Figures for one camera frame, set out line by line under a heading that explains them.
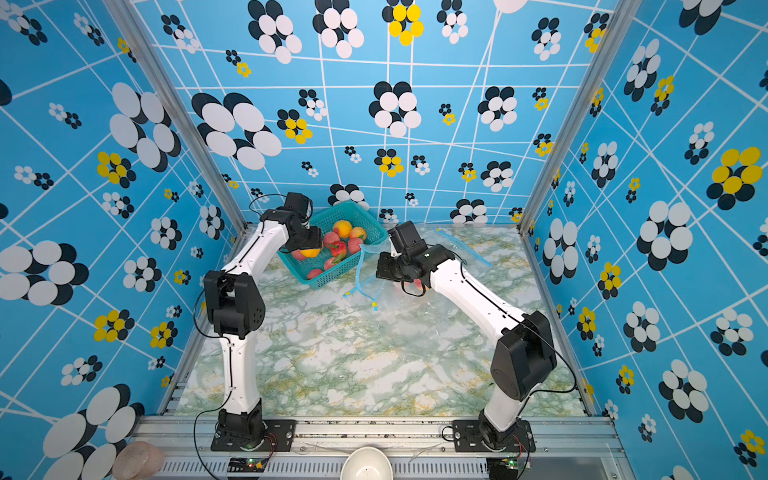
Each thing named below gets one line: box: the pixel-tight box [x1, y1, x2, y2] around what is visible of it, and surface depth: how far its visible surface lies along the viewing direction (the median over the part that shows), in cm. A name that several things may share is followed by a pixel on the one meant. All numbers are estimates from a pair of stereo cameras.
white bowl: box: [340, 446, 394, 480], surface depth 69 cm
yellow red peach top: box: [333, 219, 353, 238], surface depth 114 cm
